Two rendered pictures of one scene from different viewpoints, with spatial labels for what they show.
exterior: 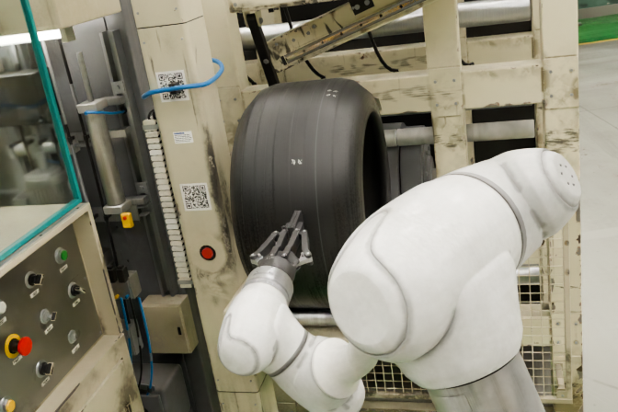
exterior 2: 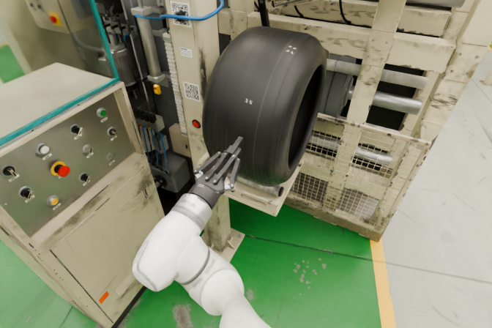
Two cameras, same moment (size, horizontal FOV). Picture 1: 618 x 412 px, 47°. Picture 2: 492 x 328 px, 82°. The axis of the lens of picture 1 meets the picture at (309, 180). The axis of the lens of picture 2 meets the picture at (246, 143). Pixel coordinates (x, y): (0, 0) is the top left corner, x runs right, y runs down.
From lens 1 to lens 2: 78 cm
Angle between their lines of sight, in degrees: 23
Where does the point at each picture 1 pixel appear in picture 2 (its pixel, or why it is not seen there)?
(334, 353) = (219, 292)
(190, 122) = (191, 44)
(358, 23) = not seen: outside the picture
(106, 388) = (128, 184)
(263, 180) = (222, 107)
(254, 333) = (156, 271)
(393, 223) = not seen: outside the picture
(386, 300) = not seen: outside the picture
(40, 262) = (83, 118)
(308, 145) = (260, 91)
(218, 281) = (200, 140)
